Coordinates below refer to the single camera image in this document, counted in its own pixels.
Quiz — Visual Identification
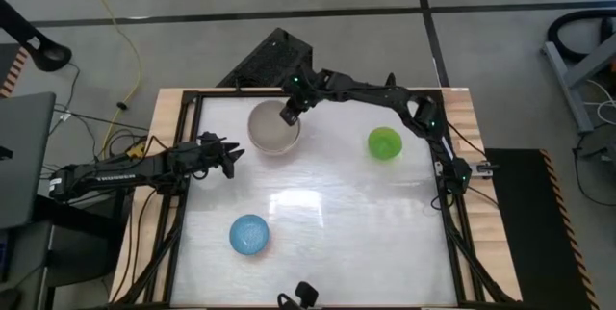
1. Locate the black table-level camera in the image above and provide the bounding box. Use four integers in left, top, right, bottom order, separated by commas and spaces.
276, 280, 320, 310

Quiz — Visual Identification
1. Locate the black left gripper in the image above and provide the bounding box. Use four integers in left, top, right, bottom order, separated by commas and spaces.
167, 131, 245, 182

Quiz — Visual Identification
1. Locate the silver clamp bracket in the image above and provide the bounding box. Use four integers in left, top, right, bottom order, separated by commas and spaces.
471, 160, 495, 177

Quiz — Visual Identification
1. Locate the black curved stand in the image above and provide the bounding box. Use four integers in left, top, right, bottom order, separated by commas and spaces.
0, 0, 73, 73

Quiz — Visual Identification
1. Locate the grey metal frame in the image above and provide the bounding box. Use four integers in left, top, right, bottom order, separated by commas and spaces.
540, 30, 616, 134

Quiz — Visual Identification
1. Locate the green bowl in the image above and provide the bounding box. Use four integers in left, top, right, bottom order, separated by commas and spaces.
367, 126, 403, 161

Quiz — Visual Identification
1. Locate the black aluminium table frame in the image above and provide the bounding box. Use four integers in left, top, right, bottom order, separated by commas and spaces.
114, 89, 520, 310

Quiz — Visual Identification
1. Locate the black cart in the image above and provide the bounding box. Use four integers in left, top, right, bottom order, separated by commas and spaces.
0, 194, 134, 310

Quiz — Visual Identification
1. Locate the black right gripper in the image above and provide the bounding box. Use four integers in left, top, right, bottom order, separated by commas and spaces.
279, 73, 321, 127

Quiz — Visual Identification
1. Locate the large grey bowl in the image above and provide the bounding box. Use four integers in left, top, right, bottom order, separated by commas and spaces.
246, 99, 302, 156

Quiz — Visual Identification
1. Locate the black box behind table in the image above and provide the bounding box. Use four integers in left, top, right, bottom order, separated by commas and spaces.
216, 27, 315, 90

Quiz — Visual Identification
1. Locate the black mat with orange stripes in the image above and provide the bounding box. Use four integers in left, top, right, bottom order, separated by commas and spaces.
483, 147, 601, 310

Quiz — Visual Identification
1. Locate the grey laptop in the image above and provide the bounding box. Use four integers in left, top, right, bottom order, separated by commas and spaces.
0, 91, 58, 230

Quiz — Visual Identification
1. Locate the blue bowl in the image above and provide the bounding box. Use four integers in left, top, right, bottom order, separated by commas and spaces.
228, 214, 271, 257

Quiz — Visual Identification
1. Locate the yellow connector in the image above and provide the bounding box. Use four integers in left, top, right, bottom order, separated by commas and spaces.
125, 140, 147, 159

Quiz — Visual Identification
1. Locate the yellow cable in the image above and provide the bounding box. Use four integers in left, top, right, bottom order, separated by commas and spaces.
74, 0, 144, 158

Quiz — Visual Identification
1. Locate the black hose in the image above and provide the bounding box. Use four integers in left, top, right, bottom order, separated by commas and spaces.
547, 8, 616, 64

